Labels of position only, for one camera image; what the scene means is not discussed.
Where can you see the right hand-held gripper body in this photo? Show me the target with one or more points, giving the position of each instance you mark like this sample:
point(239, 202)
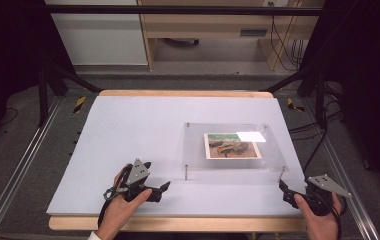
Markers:
point(324, 190)

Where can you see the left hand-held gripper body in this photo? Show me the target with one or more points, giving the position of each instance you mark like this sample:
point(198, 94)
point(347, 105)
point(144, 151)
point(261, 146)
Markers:
point(138, 173)

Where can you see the clear acrylic photo frame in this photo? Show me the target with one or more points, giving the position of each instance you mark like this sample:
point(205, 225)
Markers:
point(194, 150)

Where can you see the boat painting print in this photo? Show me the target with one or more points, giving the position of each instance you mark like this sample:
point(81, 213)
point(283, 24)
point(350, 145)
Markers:
point(231, 148)

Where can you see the person's right hand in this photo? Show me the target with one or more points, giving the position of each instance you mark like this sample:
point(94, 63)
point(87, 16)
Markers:
point(318, 223)

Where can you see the person's left hand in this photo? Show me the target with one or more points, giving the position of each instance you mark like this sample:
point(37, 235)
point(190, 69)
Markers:
point(118, 213)

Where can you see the white table board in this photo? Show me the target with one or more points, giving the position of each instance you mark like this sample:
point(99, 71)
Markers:
point(128, 133)

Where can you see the wooden table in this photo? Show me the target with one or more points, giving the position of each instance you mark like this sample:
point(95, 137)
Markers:
point(178, 224)

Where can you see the white shirt left sleeve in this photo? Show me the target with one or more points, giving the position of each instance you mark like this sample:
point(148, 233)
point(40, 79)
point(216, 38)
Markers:
point(94, 236)

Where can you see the black metal stand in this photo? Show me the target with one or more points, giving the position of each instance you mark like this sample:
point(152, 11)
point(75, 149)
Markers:
point(319, 96)
point(43, 96)

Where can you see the black curtain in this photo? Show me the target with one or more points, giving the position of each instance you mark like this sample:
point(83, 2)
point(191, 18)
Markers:
point(8, 50)
point(371, 66)

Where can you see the white cabinet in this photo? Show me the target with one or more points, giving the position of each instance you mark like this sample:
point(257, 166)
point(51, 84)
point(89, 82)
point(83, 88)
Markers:
point(101, 40)

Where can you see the light wooden desk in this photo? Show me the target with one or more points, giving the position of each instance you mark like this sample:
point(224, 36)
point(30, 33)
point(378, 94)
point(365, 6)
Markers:
point(208, 25)

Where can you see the grey drawer label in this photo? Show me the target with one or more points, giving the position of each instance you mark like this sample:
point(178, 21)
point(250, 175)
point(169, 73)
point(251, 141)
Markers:
point(253, 32)

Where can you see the aluminium floor rail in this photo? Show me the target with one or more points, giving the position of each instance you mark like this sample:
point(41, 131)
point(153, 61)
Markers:
point(14, 173)
point(341, 173)

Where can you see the black horizontal frame bar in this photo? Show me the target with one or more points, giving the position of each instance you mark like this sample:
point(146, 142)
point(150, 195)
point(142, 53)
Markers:
point(178, 10)

